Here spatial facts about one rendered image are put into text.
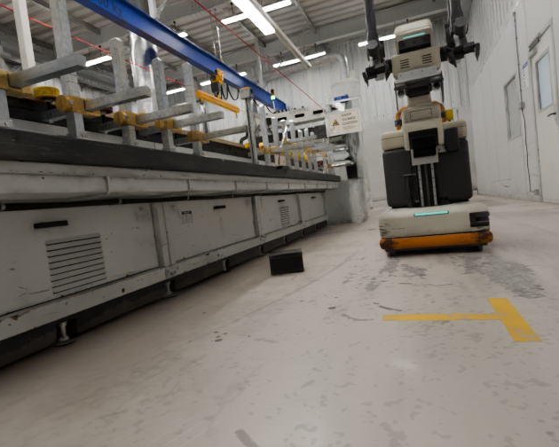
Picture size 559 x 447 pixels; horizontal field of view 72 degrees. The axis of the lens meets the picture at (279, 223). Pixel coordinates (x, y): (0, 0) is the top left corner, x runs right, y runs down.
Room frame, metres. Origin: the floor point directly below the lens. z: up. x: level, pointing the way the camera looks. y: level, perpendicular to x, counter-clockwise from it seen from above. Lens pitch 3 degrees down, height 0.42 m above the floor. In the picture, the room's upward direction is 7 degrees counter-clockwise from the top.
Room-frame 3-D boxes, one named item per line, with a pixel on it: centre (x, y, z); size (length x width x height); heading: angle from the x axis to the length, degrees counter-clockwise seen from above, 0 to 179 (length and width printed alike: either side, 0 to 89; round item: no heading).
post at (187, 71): (1.98, 0.37, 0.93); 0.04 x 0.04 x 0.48; 70
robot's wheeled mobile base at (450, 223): (2.57, -1.01, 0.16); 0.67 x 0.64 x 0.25; 159
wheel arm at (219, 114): (1.77, 0.39, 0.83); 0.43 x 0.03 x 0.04; 70
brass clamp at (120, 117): (1.53, 0.53, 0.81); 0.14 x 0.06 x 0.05; 160
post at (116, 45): (1.51, 0.54, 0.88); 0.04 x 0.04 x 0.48; 70
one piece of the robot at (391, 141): (2.65, -1.04, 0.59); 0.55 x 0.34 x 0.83; 69
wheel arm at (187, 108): (1.53, 0.48, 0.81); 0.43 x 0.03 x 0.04; 70
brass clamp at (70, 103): (1.30, 0.62, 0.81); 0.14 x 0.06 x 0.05; 160
